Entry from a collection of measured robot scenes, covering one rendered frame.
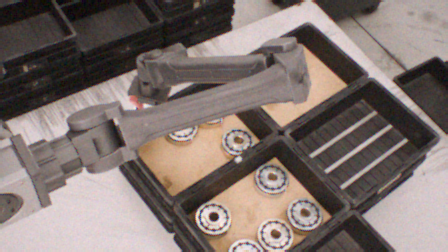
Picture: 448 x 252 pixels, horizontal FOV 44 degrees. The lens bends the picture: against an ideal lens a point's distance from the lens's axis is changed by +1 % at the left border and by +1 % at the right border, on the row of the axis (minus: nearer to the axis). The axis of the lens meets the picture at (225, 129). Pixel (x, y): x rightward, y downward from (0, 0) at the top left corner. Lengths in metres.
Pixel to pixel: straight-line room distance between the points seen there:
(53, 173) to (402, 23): 2.88
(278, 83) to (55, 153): 0.39
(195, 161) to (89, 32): 1.15
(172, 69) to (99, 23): 1.47
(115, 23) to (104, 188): 1.09
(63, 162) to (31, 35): 1.62
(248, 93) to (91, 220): 0.91
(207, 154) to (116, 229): 0.35
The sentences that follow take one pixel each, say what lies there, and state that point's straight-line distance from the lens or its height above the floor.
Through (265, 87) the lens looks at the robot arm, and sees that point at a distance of 0.97.
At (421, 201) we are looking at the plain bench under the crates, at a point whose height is 0.70.
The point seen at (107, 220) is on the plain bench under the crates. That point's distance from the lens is 1.75.
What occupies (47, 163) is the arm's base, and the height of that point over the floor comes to 1.49.
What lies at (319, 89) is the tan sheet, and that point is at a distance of 1.93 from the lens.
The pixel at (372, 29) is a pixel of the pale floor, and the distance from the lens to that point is 3.45.
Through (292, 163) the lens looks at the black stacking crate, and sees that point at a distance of 1.67.
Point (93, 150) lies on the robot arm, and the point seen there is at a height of 1.47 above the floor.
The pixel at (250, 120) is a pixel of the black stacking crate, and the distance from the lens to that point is 1.74.
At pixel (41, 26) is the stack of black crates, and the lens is 2.56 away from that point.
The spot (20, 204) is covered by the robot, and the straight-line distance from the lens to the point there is 0.97.
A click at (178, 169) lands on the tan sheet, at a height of 0.83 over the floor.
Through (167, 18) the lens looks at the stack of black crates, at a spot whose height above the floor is 0.49.
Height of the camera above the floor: 2.27
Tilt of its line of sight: 55 degrees down
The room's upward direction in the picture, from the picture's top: 10 degrees clockwise
